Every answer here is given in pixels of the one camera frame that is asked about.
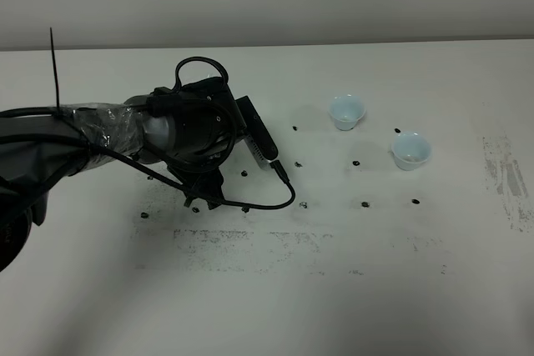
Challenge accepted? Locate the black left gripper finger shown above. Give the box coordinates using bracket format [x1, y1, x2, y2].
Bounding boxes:
[184, 192, 226, 210]

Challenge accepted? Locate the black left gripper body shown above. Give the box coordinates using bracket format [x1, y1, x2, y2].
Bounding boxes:
[167, 77, 246, 196]

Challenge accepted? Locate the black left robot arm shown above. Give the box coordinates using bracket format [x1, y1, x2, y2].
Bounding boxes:
[1, 77, 256, 267]

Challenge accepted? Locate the pale blue teacup far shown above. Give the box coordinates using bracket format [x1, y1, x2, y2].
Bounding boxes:
[328, 94, 366, 131]

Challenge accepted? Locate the pale blue teacup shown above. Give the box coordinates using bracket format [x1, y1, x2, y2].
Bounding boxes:
[328, 94, 366, 131]
[390, 132, 431, 171]

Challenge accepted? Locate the black zip tie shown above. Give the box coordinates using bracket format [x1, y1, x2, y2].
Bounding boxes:
[49, 27, 61, 113]

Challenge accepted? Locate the pale blue teacup near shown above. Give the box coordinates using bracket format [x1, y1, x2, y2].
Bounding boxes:
[390, 132, 431, 171]

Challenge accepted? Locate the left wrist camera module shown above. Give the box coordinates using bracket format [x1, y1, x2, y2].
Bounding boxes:
[236, 96, 279, 169]

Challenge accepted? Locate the black left camera cable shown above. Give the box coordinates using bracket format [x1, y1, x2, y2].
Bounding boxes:
[0, 55, 297, 211]

